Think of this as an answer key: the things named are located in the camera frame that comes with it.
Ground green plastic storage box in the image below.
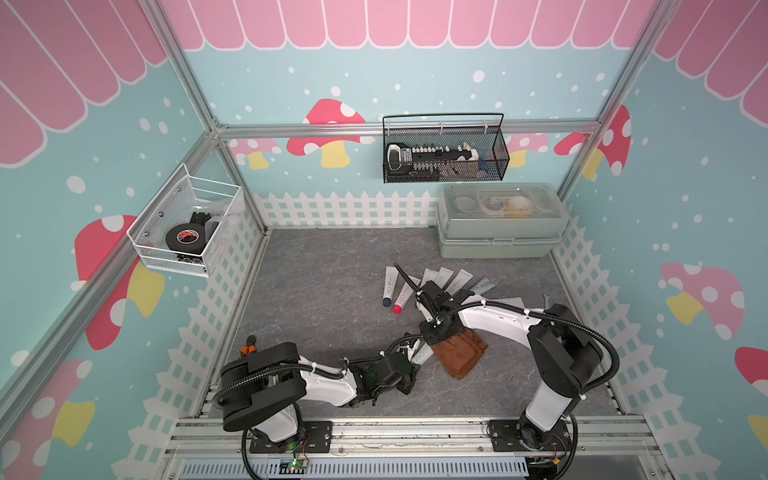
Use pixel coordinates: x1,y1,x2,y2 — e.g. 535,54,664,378
436,183,570,259

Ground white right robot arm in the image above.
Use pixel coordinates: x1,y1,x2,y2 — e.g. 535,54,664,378
416,281,620,451

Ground orange black pliers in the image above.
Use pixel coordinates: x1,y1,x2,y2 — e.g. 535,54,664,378
240,334,258,358

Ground black tape roll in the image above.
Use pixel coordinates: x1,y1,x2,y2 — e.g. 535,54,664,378
165,223,207,255

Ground white R&O tube red scribble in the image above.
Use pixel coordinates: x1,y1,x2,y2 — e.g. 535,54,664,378
447,269,473,295

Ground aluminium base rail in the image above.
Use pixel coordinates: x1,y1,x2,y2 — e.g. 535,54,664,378
156,416,672,479

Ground white dark cap toothpaste tube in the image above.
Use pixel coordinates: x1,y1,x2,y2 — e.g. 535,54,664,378
382,266,399,307

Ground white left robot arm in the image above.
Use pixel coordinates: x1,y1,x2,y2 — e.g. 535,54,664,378
212,335,417,443

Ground white green cap toothpaste tube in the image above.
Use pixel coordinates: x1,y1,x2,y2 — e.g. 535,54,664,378
434,267,454,289

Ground black wire mesh basket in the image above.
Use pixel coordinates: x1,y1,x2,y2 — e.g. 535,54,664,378
381,113,510,183

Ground white R&O purple cap tube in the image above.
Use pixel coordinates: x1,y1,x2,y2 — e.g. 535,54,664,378
420,268,438,285

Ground white pink cap toothpaste tube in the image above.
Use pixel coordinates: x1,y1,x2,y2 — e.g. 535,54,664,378
392,282,414,315

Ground brown cloth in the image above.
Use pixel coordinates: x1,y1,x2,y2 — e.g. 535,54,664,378
431,329,488,380

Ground white wire basket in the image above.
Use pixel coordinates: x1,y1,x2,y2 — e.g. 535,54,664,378
126,165,245,278

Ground silver purple Protetix toothpaste tube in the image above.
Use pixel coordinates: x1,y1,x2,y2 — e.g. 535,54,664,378
469,276,498,295

